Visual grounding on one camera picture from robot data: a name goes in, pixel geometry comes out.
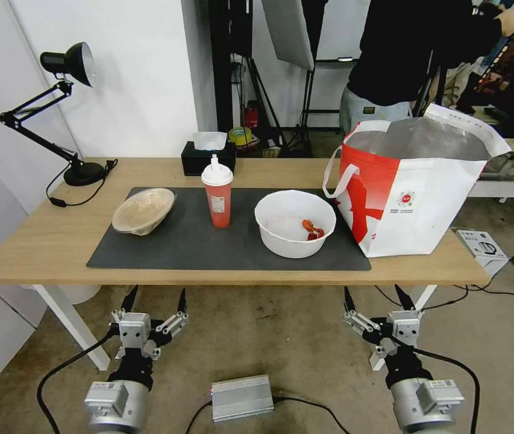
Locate black desk lamp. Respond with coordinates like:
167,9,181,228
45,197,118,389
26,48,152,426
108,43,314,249
0,41,106,187

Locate black power supply cable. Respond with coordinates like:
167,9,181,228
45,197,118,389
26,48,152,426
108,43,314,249
271,395,355,434
186,402,215,434

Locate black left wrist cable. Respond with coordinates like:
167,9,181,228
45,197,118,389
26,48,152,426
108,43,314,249
36,332,124,434

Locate white plastic bowl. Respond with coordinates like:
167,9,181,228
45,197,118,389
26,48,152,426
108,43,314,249
254,190,337,259

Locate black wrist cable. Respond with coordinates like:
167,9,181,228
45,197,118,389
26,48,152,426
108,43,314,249
412,348,481,434
36,332,124,434

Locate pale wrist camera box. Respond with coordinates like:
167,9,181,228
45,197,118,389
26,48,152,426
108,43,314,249
388,310,421,350
118,313,152,351

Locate white metal bench frame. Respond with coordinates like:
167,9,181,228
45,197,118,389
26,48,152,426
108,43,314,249
468,135,514,204

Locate black lamp cable with switch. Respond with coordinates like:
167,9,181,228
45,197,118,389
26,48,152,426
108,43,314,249
46,159,120,209

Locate green and yellow tape roll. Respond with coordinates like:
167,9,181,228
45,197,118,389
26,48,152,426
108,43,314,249
228,127,253,147

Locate dark grey table mat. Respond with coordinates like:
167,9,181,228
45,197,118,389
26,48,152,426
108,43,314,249
86,187,372,272

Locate red canister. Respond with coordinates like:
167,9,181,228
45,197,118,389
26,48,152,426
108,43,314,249
245,101,261,130

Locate white bin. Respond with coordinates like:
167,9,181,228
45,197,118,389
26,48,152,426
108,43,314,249
60,285,99,304

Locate black tissue box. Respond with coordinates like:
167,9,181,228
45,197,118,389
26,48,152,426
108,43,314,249
181,140,237,177

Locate red food scrap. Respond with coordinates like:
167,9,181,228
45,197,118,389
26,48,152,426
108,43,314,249
301,219,326,242

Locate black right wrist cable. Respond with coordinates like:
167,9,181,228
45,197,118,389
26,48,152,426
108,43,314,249
412,348,481,434

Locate red drink cup white lid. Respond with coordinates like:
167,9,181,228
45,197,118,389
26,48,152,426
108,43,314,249
200,154,234,229

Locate white and red takeout bag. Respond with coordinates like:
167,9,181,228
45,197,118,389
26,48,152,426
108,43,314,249
322,102,513,259

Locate white carton with kettle print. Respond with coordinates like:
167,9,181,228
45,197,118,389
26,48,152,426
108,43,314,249
453,228,509,278

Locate person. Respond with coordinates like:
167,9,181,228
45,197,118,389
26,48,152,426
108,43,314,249
340,0,514,136

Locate white tissue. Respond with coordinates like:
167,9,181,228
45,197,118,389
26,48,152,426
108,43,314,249
192,131,228,152

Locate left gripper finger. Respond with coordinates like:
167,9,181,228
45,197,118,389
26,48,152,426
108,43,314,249
111,283,140,324
151,287,190,347

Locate wooden table white legs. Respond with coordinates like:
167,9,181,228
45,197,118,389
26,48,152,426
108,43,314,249
0,157,504,371

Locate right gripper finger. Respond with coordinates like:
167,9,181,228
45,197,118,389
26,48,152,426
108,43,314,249
341,286,382,347
393,284,425,323

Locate black light stand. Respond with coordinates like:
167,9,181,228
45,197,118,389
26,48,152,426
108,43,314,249
229,0,287,154

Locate silver power supply box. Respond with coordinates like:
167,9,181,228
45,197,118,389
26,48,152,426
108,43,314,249
210,374,275,422

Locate white softbox panel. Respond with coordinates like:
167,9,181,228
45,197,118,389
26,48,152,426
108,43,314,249
261,0,316,71

